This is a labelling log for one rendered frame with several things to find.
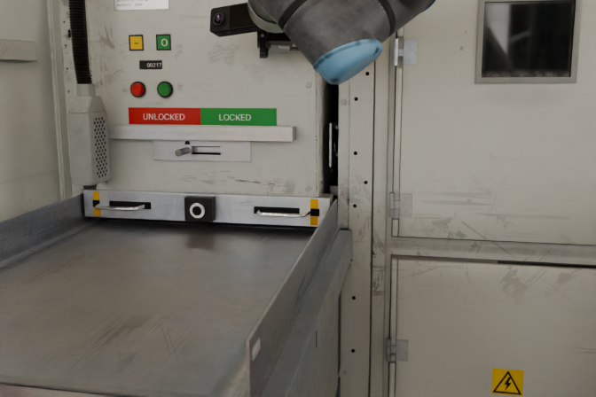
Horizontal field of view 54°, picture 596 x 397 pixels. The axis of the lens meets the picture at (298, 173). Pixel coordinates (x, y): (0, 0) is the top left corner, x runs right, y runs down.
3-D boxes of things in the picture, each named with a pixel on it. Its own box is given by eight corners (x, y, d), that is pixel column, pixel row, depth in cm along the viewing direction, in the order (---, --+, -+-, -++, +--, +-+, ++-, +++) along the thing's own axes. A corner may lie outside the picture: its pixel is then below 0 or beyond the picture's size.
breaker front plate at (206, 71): (316, 205, 116) (316, -44, 109) (95, 197, 125) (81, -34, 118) (317, 203, 118) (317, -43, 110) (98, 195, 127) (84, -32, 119)
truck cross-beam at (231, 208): (329, 227, 116) (330, 198, 115) (84, 216, 126) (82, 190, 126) (333, 221, 121) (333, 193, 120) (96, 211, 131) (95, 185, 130)
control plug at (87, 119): (93, 186, 114) (88, 97, 111) (71, 185, 115) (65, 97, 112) (113, 179, 121) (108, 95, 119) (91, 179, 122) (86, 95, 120)
